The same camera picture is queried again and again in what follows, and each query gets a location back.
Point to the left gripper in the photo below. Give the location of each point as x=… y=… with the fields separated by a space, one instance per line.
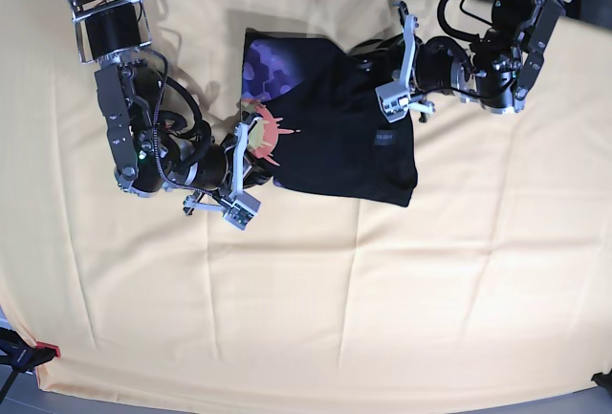
x=441 y=66

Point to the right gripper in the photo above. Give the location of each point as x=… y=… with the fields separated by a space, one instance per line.
x=219 y=168

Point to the dark navy T-shirt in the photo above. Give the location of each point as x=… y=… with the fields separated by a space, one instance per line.
x=321 y=130

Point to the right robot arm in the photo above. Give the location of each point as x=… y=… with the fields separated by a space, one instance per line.
x=157 y=135

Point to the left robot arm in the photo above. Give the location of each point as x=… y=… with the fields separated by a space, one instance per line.
x=496 y=69

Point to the cream yellow table cloth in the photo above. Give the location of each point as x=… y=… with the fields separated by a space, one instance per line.
x=492 y=287

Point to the red and black clamp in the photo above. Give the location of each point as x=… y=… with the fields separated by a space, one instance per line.
x=21 y=357

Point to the black corner clamp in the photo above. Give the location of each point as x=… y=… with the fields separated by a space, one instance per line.
x=603 y=380

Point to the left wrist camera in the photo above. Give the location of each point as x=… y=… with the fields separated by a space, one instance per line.
x=394 y=100

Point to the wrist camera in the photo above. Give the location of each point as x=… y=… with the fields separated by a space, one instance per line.
x=241 y=209
x=394 y=100

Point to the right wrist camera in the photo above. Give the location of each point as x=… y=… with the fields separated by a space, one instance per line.
x=241 y=209

